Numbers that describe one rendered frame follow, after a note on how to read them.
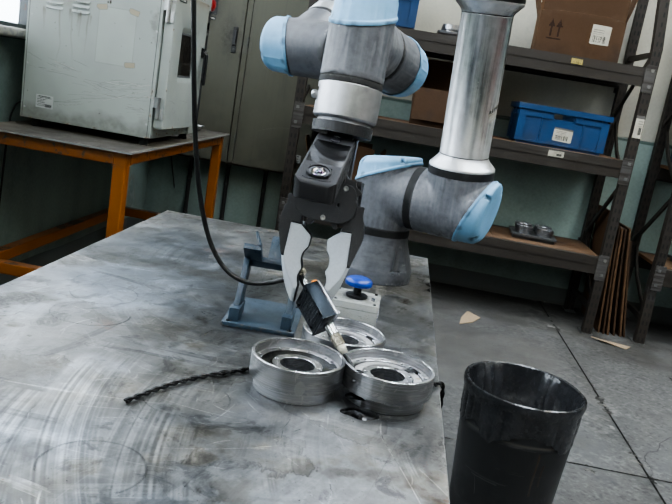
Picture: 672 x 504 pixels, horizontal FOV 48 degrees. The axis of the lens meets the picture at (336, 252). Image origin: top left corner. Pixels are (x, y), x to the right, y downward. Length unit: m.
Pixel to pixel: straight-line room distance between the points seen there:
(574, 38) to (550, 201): 1.09
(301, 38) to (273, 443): 0.53
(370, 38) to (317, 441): 0.44
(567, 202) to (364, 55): 4.17
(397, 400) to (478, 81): 0.63
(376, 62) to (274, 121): 3.82
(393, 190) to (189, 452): 0.75
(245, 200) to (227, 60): 0.92
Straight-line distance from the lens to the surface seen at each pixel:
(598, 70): 4.36
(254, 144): 4.70
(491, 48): 1.28
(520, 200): 4.92
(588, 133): 4.45
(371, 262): 1.35
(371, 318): 1.06
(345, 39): 0.86
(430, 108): 4.29
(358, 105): 0.85
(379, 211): 1.35
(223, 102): 4.74
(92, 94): 3.15
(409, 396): 0.82
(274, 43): 1.03
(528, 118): 4.39
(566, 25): 4.42
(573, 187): 4.97
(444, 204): 1.30
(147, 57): 3.07
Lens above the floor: 1.14
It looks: 12 degrees down
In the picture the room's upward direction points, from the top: 10 degrees clockwise
